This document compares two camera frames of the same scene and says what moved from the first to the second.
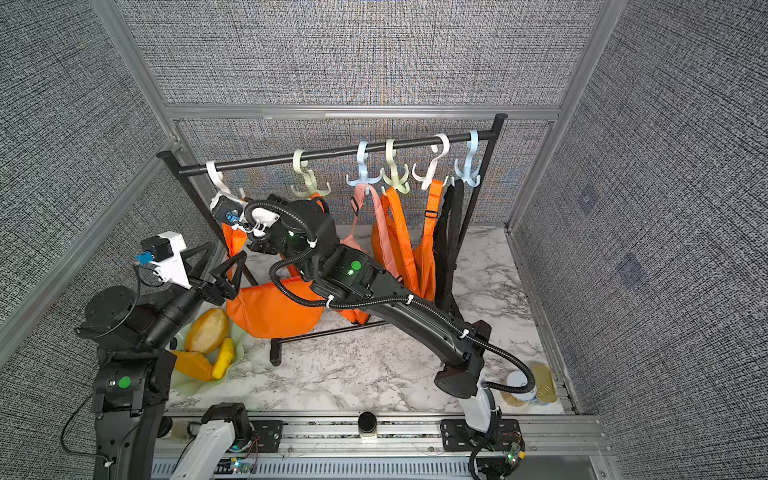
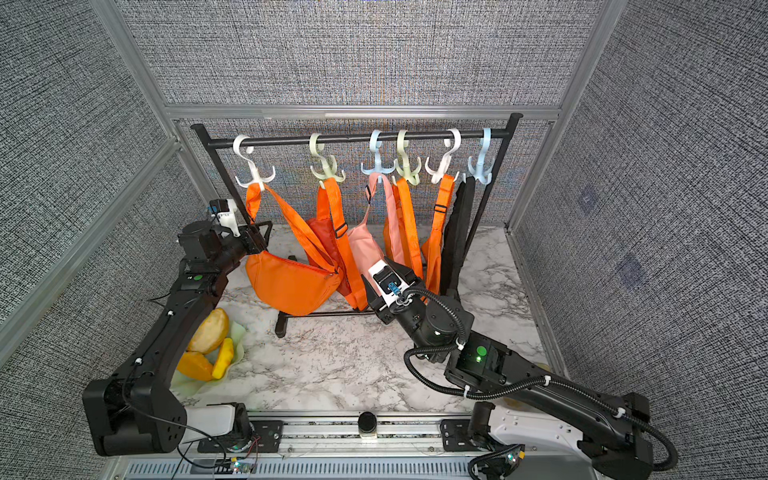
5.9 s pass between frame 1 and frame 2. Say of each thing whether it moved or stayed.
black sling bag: moved
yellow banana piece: stayed
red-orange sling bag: moved
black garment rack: moved
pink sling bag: moved
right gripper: moved
